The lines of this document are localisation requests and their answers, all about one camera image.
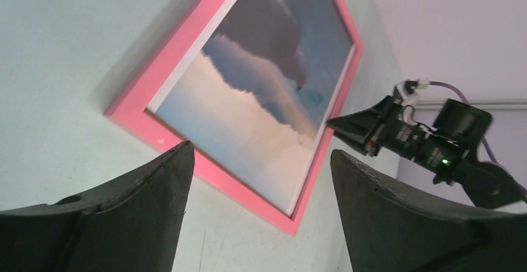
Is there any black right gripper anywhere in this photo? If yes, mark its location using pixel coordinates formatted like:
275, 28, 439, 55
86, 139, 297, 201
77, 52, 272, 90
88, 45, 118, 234
326, 96, 492, 184

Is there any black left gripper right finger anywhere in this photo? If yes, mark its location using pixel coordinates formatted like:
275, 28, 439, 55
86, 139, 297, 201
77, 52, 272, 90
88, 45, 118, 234
331, 149, 526, 271

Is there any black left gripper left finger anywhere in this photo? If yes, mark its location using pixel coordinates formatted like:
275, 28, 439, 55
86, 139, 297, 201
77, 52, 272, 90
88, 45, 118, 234
1, 141, 195, 271

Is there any seascape photo print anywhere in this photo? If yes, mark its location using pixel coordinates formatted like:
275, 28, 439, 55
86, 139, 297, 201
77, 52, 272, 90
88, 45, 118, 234
146, 0, 355, 215

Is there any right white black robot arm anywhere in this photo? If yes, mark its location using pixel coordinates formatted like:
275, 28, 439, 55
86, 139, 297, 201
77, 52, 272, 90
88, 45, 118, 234
326, 96, 526, 209

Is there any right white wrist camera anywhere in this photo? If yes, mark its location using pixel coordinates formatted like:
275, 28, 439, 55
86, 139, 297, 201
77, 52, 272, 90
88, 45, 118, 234
392, 79, 430, 123

